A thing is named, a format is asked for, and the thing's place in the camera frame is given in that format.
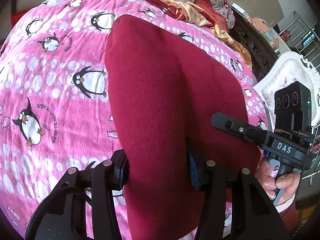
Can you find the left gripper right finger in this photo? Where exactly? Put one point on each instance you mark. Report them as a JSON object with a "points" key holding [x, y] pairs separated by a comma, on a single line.
{"points": [[235, 204]]}

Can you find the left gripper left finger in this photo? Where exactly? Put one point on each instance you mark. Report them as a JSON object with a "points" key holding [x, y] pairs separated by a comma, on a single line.
{"points": [[62, 214]]}

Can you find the dark red fleece shirt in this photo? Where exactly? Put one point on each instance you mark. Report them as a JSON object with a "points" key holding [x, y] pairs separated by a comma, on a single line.
{"points": [[162, 91]]}

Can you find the right hand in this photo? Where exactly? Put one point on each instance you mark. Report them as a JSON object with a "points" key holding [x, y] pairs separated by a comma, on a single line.
{"points": [[289, 182]]}

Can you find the white ornate chair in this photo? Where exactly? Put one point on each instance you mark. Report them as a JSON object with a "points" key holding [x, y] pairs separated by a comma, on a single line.
{"points": [[289, 68]]}

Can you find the pink penguin blanket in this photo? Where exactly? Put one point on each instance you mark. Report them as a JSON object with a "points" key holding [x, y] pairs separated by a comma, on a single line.
{"points": [[55, 110]]}

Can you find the dark carved wooden headboard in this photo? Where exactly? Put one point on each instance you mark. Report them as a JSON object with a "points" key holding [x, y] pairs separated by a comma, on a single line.
{"points": [[262, 54]]}

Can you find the red heart pillow right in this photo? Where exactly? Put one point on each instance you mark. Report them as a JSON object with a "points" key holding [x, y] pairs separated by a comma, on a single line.
{"points": [[211, 15]]}

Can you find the gold and red satin cloth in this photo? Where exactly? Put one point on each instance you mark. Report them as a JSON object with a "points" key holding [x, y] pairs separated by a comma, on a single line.
{"points": [[189, 12]]}

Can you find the black camera box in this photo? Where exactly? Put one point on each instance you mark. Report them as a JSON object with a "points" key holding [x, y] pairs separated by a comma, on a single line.
{"points": [[293, 108]]}

